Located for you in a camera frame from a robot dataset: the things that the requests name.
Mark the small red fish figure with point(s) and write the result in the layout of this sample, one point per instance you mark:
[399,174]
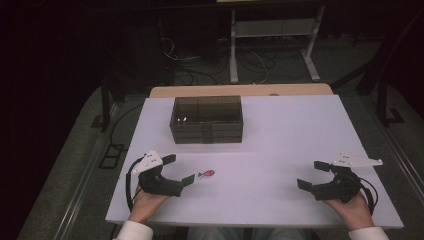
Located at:
[208,173]

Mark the metal floor rail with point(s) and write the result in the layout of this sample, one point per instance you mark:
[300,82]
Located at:
[85,173]
[400,150]

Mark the person's left hand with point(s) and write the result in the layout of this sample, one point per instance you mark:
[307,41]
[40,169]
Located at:
[145,206]

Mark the dark transparent storage box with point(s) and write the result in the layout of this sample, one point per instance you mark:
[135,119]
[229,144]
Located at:
[206,131]

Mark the black floor frame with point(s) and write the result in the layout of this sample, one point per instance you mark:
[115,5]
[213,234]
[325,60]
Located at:
[107,160]

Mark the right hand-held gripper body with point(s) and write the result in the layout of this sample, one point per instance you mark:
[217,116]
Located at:
[340,190]

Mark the white metal stand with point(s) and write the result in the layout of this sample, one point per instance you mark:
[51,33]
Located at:
[233,50]

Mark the black metal stand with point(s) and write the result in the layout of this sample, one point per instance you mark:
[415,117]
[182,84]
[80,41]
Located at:
[105,106]
[382,106]

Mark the person's right hand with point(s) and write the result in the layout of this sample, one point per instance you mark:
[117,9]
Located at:
[355,211]

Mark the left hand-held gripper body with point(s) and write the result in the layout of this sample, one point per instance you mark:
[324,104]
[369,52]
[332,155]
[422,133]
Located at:
[160,186]

